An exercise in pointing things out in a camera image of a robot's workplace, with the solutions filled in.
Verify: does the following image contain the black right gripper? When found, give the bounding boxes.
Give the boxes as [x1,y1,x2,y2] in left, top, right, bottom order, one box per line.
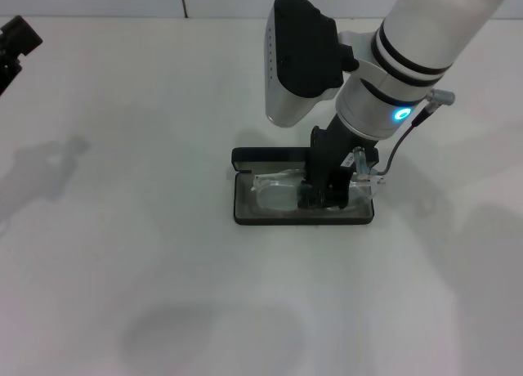
[297,114,381,211]

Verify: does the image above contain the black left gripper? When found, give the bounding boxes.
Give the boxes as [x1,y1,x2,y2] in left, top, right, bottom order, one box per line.
[0,15,44,97]

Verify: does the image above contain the clear white glasses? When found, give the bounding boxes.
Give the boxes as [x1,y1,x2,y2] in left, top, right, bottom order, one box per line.
[251,167,387,213]

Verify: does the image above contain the black glasses case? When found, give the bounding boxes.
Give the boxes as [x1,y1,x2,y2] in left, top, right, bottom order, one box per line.
[230,146,381,226]

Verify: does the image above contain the right gripper cable with plug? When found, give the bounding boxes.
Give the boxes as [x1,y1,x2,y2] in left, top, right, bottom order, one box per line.
[353,88,457,187]

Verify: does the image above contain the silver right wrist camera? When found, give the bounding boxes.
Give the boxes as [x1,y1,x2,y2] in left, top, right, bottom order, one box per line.
[264,0,356,128]

